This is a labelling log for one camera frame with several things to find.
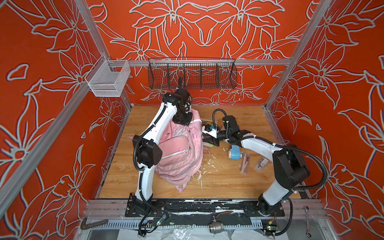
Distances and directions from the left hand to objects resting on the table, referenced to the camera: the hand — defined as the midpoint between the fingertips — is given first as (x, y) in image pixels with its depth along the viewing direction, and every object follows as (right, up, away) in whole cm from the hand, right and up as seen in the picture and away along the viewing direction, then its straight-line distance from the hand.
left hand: (188, 122), depth 84 cm
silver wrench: (+56, -51, -17) cm, 78 cm away
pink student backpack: (-3, -17, -7) cm, 18 cm away
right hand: (+8, -8, 0) cm, 11 cm away
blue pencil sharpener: (+28, -18, +4) cm, 34 cm away
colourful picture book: (+12, 0, +23) cm, 26 cm away
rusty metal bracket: (-49, -49, -16) cm, 71 cm away
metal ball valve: (+14, -47, -18) cm, 53 cm away
